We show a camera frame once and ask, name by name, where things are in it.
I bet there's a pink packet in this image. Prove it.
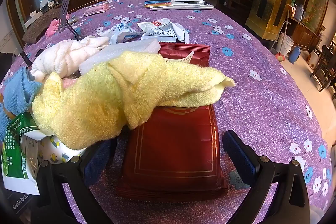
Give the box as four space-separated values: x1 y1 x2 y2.
83 3 111 17

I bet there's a blue thermos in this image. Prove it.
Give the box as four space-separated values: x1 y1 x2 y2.
288 46 301 64

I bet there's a purple floral tablecloth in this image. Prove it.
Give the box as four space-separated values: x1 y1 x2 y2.
0 0 334 224

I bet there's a white bee print packet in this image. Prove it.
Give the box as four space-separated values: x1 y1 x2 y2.
37 135 87 169

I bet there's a wooden chair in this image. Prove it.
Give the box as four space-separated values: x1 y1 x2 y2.
310 42 336 93

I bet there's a white towel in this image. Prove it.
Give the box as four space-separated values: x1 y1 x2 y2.
31 35 110 82

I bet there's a crumpled blue and white packet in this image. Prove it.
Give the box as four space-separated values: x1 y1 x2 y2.
97 23 143 45

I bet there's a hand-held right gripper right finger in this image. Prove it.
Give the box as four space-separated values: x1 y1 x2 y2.
222 130 311 224

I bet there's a pink cloth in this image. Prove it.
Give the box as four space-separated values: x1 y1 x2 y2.
45 19 62 38

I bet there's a bundle of coloured pens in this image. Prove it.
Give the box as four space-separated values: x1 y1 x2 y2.
144 0 172 8

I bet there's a flat blue and white packet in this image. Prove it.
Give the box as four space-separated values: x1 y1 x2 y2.
137 18 191 43

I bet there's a stack of white papers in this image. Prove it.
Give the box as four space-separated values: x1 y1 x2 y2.
150 0 214 10

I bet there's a red tissue packet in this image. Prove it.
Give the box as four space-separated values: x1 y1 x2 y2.
115 42 229 199

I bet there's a white bucket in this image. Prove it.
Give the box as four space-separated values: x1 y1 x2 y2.
278 32 294 55

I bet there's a green and white packet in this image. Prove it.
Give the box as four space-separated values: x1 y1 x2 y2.
0 112 42 195

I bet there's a broom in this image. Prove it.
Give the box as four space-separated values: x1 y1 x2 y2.
270 10 290 62

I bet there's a wooden cabinet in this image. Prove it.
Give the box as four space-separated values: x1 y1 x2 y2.
287 4 323 50

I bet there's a blue cloth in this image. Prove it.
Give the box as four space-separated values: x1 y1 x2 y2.
0 67 44 142

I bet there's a yellow towel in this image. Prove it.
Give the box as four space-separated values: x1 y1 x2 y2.
31 51 236 150

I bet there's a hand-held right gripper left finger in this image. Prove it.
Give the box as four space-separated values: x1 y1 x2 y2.
31 138 118 224

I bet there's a white foam block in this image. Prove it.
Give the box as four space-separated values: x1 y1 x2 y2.
79 38 161 75

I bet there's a grey phone stand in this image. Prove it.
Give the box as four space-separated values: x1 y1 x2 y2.
52 0 82 41

